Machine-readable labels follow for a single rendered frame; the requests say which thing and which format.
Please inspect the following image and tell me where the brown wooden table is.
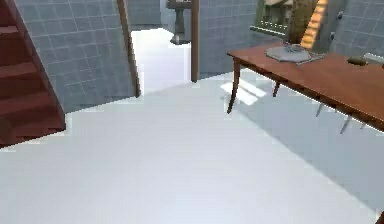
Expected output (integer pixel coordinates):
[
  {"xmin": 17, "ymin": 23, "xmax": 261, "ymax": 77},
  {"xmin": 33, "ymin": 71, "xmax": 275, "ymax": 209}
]
[{"xmin": 226, "ymin": 41, "xmax": 384, "ymax": 134}]

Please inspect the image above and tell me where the brown oval food item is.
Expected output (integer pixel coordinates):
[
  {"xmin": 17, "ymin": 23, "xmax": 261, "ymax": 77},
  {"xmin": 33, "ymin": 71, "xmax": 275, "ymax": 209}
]
[{"xmin": 346, "ymin": 55, "xmax": 368, "ymax": 67}]

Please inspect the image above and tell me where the grey metal chair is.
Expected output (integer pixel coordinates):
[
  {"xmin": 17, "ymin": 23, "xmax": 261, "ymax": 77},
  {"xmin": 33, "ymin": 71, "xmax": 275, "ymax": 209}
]
[{"xmin": 314, "ymin": 102, "xmax": 368, "ymax": 135}]

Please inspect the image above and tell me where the grey pedestal table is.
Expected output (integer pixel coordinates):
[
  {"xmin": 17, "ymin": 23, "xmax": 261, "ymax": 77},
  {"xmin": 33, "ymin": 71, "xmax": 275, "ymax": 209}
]
[{"xmin": 165, "ymin": 0, "xmax": 193, "ymax": 46}]

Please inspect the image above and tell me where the brown wooden door frame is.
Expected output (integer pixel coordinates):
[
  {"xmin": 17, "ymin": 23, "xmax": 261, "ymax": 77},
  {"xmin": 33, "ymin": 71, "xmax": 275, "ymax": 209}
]
[{"xmin": 116, "ymin": 0, "xmax": 201, "ymax": 99}]

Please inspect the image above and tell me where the pale grey flat object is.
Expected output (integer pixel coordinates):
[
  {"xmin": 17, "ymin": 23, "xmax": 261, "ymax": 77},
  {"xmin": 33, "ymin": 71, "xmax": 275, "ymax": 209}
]
[{"xmin": 363, "ymin": 52, "xmax": 384, "ymax": 66}]

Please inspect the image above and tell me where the grey round plate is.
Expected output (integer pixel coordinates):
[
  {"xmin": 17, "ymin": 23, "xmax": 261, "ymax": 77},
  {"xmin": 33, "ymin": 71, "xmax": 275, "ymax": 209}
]
[{"xmin": 265, "ymin": 44, "xmax": 326, "ymax": 66}]

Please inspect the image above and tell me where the green framed window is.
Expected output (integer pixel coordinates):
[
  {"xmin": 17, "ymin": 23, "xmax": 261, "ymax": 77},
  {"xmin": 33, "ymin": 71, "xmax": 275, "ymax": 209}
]
[{"xmin": 249, "ymin": 0, "xmax": 303, "ymax": 38}]

